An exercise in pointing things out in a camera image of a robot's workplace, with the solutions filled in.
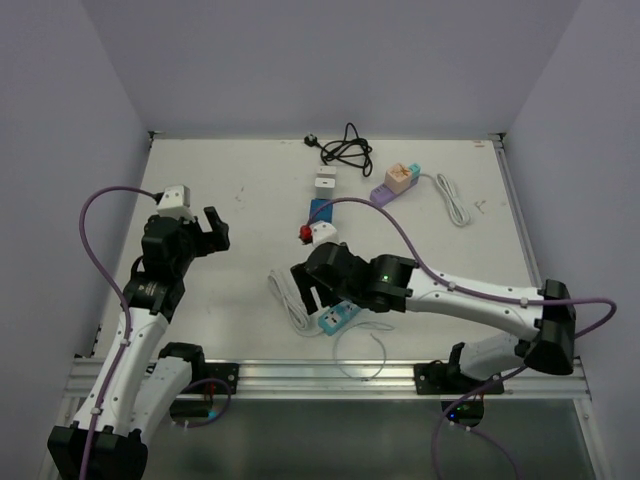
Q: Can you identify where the white coiled cord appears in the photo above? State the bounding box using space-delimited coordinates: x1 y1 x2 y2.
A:
417 171 472 228

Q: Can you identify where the purple power strip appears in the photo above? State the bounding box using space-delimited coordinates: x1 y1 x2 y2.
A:
369 179 418 207

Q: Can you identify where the blue cube socket adapter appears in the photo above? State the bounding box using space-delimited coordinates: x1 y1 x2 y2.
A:
307 198 333 225

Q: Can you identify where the teal strip white cord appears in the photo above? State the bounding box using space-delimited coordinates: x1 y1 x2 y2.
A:
268 268 326 337

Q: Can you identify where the teal power strip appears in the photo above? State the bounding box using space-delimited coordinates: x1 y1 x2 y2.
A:
317 301 361 336

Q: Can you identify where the aluminium front rail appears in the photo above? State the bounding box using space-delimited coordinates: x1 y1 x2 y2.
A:
62 357 591 401

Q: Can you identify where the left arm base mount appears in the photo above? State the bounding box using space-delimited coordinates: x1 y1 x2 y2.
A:
193 362 240 399

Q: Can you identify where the pink cube adapter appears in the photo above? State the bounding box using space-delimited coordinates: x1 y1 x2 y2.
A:
384 163 413 195

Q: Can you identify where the thin white USB cable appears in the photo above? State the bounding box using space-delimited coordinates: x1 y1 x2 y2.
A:
333 322 396 380

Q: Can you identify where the white Honor charger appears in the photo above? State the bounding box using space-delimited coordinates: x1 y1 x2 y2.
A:
316 165 337 179

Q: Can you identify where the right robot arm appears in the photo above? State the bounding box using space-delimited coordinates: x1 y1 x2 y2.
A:
290 242 576 393

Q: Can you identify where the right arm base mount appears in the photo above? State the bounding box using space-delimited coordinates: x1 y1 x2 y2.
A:
413 357 487 395

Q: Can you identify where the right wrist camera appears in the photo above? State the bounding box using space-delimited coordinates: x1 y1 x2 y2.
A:
299 221 339 248

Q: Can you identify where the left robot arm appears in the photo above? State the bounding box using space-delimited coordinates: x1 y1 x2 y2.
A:
47 207 230 479

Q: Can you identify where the black power cord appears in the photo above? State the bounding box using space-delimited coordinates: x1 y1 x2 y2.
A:
303 123 375 178

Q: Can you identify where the teal small plug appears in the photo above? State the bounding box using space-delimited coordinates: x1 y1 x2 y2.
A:
408 163 421 182

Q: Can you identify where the white USB charger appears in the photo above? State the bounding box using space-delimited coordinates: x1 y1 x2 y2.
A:
314 177 336 200

